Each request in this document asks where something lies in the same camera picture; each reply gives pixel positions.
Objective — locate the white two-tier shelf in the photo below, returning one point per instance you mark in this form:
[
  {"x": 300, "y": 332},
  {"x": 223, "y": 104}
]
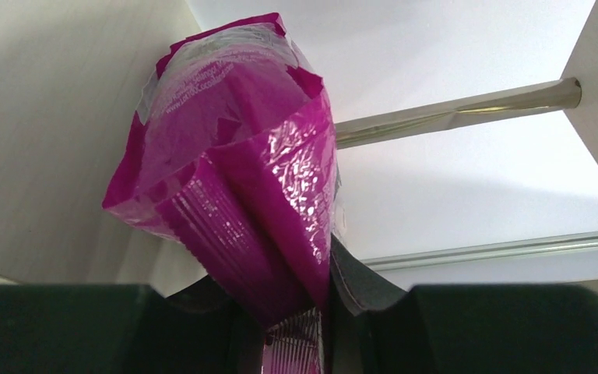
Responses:
[{"x": 71, "y": 75}]

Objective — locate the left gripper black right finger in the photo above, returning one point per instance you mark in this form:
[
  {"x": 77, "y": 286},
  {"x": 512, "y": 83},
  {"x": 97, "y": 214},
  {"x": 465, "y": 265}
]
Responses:
[{"x": 377, "y": 327}]

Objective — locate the purple grape candy bag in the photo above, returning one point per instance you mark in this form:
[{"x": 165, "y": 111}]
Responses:
[{"x": 232, "y": 153}]

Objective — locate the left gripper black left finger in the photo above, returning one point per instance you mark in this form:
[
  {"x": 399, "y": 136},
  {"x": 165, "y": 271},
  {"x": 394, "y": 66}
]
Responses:
[{"x": 124, "y": 328}]

